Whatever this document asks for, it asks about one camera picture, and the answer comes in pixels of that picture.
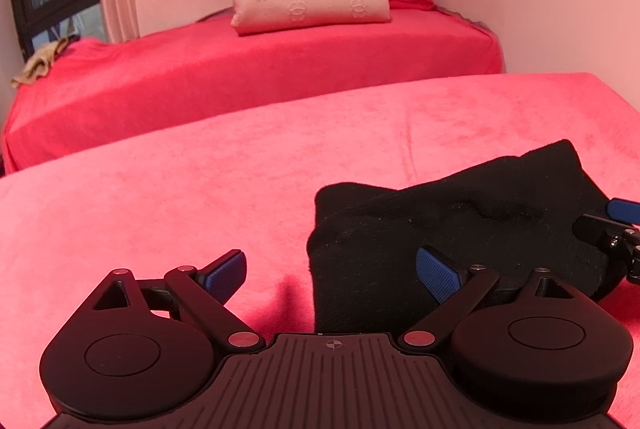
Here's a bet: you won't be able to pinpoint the black pants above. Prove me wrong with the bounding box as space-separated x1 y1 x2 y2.
307 140 627 335

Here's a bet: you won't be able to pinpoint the tan crumpled cloth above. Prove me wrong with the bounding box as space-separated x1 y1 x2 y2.
11 34 79 89

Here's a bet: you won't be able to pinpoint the red covered bench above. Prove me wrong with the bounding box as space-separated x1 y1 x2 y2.
1 10 504 173

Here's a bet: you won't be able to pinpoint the pink bed blanket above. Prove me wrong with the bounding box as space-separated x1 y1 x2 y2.
1 74 639 428

